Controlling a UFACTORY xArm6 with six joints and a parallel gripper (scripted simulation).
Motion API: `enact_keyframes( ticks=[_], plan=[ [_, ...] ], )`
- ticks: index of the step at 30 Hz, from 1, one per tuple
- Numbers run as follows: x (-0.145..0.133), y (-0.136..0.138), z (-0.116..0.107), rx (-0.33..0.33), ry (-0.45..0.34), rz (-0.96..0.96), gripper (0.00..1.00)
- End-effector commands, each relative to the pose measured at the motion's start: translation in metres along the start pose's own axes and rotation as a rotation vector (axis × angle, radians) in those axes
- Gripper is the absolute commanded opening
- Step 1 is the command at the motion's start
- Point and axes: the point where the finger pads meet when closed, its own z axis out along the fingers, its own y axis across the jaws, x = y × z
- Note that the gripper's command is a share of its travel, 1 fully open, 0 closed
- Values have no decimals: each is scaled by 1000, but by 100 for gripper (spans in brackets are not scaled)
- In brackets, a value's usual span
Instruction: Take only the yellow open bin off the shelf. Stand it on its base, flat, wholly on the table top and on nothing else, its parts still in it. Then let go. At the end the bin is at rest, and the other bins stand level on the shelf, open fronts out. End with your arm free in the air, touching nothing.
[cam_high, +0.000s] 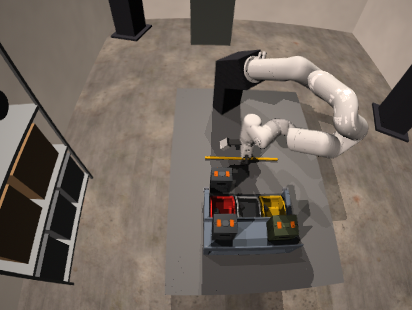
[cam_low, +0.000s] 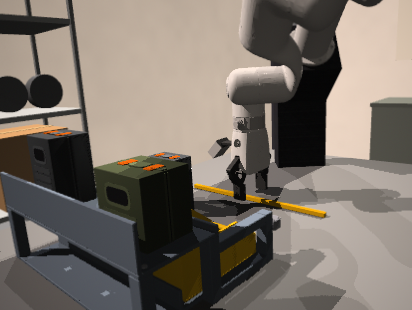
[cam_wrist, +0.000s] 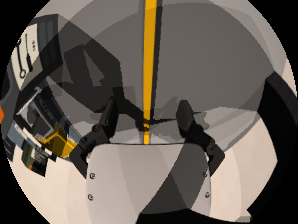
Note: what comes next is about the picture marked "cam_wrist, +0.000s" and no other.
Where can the yellow bin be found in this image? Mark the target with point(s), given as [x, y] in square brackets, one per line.
[60, 144]

